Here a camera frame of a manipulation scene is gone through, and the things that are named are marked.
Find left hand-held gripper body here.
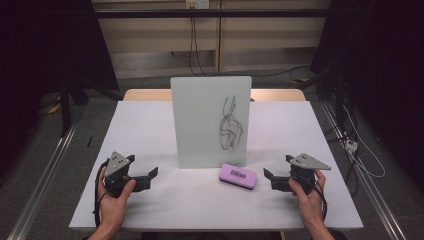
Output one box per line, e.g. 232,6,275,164
103,151,153,198

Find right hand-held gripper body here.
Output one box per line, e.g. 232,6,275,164
271,152,332,195

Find purple whiteboard eraser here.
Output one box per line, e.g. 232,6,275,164
218,162,258,191

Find person's left hand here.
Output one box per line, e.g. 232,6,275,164
98,166,138,231

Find person's right hand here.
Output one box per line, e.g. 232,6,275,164
288,169,328,230

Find white power strip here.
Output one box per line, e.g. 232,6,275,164
344,138,360,153

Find wooden table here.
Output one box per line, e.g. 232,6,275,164
123,88,307,102

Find standing glass whiteboard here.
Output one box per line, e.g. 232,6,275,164
170,75,253,170

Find black metal stand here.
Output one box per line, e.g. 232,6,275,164
57,75,90,138

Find black curtain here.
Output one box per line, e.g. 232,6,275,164
0,0,120,183
309,0,424,189

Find black horizontal bar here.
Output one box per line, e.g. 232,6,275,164
94,8,332,19

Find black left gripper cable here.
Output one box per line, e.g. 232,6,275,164
93,159,111,229

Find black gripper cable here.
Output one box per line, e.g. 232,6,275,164
313,181,329,223
93,159,111,229

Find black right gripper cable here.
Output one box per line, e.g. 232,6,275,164
313,181,329,223

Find white cable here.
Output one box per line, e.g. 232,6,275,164
342,105,387,179

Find metal floor rail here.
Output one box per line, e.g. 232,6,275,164
319,99,408,240
6,122,80,240

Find black floor cable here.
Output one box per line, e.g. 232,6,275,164
203,65,312,79

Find black hanging cables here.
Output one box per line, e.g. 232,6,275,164
188,8,207,77

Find white wall socket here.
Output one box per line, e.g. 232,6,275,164
185,0,210,10

